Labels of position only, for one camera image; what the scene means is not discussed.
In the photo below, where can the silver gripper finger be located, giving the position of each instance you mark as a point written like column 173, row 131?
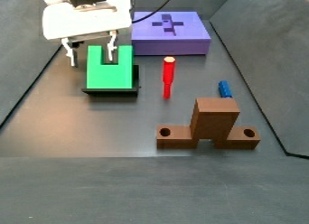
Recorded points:
column 111, row 44
column 70, row 46

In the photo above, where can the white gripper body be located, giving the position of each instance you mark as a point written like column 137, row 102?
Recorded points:
column 74, row 18

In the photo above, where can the green U-shaped block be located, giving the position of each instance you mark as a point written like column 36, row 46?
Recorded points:
column 108, row 76

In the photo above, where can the purple board with cross slot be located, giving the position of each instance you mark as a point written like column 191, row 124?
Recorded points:
column 169, row 33

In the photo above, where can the red peg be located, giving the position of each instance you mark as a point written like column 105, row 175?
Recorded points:
column 168, row 69

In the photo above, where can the blue peg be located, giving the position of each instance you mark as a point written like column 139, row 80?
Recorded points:
column 224, row 92

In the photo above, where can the brown T-shaped block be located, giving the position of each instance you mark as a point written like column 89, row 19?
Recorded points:
column 212, row 119

